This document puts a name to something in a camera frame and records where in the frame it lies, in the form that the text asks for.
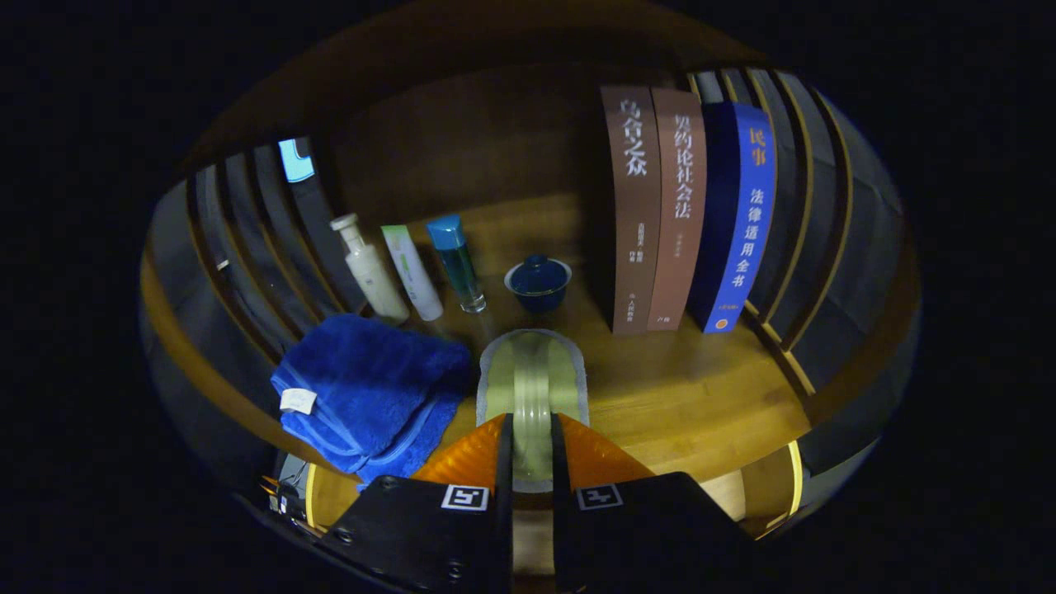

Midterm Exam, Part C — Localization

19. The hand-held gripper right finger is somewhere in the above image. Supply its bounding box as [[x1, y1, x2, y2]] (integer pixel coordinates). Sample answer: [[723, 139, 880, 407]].
[[550, 412, 756, 592]]

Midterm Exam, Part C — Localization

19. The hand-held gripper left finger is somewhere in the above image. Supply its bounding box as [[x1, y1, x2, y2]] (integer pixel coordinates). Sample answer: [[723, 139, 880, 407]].
[[318, 412, 514, 594]]

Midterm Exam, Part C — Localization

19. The green handled sponge scrubber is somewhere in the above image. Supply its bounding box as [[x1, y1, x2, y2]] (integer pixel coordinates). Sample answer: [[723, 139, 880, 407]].
[[477, 328, 589, 493]]

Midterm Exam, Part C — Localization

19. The wooden countertop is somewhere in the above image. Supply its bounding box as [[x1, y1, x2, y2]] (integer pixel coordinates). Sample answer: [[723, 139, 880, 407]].
[[272, 194, 813, 488]]

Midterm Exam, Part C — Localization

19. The wooden cabinet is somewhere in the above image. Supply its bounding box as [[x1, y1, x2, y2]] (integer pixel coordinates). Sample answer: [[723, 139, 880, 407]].
[[139, 0, 922, 545]]

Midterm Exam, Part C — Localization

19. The blue folded towel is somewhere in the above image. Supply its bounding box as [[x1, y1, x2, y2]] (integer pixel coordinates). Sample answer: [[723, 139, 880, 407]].
[[271, 313, 473, 489]]

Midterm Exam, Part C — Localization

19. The blue lidded teacup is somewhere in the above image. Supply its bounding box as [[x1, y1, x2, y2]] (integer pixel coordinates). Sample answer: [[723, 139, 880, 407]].
[[504, 254, 573, 314]]

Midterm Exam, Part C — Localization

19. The teal bottle with blue cap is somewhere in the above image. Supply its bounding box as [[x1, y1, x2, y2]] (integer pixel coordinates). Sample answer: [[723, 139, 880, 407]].
[[426, 214, 488, 314]]

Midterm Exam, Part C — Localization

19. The white and green tube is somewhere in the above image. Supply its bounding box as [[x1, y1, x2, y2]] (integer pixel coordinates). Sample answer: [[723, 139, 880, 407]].
[[380, 224, 445, 322]]

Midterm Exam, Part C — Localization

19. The white pump bottle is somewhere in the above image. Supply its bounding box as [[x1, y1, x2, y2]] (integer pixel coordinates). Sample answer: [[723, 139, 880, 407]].
[[330, 213, 411, 324]]

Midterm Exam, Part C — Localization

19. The dark brown book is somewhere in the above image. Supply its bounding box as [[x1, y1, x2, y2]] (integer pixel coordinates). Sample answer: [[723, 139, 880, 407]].
[[600, 85, 662, 335]]

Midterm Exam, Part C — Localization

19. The light brown book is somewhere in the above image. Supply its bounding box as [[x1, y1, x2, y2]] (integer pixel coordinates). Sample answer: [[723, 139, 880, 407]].
[[648, 88, 708, 332]]

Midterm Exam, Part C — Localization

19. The blue book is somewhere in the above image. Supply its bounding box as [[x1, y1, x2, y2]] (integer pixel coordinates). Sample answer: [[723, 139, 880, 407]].
[[687, 101, 778, 334]]

